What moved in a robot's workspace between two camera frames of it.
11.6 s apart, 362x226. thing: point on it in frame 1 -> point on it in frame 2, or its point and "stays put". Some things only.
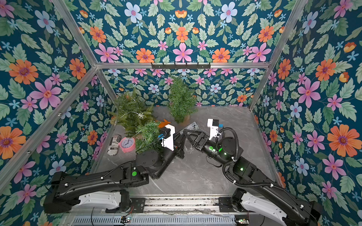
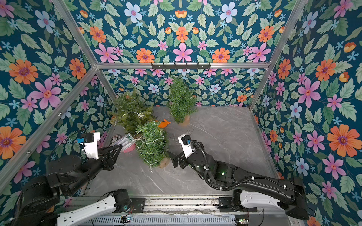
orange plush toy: [162, 124] stays put
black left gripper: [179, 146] -> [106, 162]
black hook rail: [181, 65] stays put
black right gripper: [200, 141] -> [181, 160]
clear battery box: [193, 126] -> [126, 141]
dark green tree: [147, 138] stays put
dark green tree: [182, 100] stays put
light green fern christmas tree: [129, 110] stays put
